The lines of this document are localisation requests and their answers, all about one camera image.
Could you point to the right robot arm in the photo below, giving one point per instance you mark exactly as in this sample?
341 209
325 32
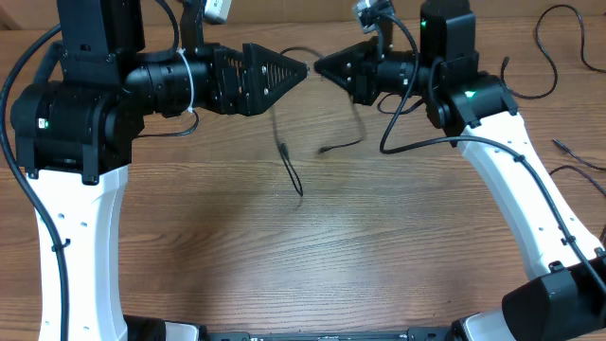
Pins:
564 296

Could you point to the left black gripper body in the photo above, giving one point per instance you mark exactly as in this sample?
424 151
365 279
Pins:
223 100

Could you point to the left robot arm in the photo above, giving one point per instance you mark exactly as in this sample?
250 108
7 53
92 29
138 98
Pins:
75 126

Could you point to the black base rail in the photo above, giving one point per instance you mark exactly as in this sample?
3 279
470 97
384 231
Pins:
331 336

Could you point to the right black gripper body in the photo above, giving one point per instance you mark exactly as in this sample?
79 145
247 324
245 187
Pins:
372 86

